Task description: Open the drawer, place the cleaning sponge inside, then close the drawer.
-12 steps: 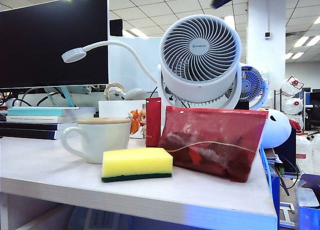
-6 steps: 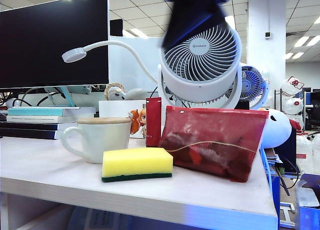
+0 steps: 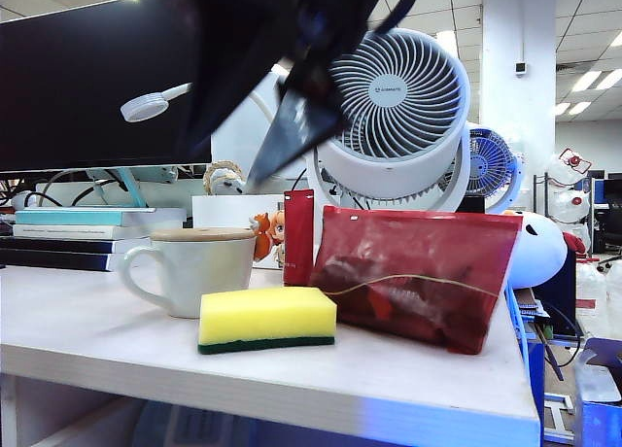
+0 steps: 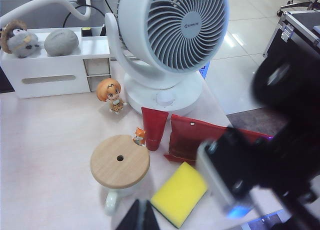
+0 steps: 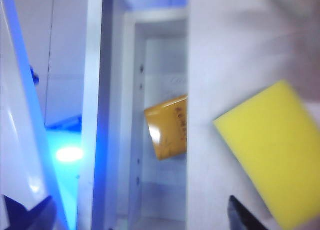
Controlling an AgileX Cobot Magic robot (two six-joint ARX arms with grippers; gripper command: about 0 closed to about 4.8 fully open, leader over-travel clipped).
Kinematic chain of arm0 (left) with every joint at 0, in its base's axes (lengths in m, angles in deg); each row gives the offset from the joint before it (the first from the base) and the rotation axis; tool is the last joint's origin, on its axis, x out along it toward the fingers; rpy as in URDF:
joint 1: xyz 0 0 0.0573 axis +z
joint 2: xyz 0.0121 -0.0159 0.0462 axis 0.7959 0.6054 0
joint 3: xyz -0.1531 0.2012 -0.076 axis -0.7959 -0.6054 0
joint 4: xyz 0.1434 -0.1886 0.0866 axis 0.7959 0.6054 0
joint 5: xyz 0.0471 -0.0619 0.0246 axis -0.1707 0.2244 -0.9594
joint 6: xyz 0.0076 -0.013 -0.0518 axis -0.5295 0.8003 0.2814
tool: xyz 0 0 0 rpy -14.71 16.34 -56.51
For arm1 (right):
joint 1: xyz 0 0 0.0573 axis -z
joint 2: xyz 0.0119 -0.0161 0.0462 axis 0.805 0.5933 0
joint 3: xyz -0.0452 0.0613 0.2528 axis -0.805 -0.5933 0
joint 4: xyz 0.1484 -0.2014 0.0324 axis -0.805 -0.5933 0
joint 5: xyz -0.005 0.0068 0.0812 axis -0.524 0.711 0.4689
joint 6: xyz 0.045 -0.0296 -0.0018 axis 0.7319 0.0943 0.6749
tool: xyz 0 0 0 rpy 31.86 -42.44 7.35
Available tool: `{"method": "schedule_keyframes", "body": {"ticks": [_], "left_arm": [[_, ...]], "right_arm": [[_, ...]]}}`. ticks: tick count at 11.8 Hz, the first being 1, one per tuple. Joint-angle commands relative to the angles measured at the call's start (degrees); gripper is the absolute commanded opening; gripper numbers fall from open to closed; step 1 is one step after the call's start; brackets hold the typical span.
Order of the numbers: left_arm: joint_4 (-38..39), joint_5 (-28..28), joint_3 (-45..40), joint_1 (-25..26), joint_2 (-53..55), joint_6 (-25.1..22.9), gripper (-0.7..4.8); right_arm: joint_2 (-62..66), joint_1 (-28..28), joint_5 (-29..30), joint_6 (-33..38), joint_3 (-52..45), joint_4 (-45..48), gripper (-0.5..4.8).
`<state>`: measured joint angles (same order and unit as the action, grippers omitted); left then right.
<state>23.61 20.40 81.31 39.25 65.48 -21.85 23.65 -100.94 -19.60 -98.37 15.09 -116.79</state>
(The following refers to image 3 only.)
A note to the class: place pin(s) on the blue printed carton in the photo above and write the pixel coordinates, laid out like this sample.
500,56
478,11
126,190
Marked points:
600,398

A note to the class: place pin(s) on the small orange fox figurine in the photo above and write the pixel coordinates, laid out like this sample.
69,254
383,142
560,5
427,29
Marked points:
262,238

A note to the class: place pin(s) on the large white desk fan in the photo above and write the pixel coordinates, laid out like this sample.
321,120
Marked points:
403,102

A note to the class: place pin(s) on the small white desk fan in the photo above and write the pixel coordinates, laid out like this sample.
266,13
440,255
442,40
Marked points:
492,167

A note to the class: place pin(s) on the white partition panel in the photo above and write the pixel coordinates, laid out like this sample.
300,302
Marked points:
233,146

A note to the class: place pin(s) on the white book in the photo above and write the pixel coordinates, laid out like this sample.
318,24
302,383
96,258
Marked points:
73,231

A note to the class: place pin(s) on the grey plush animal toy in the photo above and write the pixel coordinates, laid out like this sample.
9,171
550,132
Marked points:
224,180

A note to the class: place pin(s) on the white gooseneck desk lamp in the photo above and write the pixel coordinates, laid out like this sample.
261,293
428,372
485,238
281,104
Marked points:
143,108

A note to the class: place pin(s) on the black office chair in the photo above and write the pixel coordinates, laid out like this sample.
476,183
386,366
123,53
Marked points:
610,233

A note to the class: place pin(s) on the small wall sensor box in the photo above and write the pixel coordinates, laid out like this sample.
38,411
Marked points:
521,68

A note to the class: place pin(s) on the red translucent zip pouch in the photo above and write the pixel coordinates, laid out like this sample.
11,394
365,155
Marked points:
413,272

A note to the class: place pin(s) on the red cosmetic tube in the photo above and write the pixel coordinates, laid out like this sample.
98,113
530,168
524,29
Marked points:
299,233

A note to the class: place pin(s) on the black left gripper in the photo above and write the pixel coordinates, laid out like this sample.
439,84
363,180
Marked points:
282,19

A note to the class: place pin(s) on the black hardcover book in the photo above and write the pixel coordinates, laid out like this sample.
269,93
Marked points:
48,261
48,245

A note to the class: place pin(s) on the orange-haired anime figurine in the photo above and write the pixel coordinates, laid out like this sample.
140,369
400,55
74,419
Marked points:
278,233

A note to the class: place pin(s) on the white desk organizer box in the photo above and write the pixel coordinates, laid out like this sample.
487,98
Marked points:
228,211

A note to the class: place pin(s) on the white round plush toy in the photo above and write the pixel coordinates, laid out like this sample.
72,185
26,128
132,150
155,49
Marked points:
539,252

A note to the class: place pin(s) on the white ceramic mug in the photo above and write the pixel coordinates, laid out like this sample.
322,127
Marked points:
204,277

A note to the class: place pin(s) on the black computer monitor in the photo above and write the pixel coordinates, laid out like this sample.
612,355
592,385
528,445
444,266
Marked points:
73,78

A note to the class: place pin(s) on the yellow green cleaning sponge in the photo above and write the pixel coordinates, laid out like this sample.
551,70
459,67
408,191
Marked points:
267,311

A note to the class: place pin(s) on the teal book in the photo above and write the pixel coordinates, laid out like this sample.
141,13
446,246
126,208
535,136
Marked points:
73,217

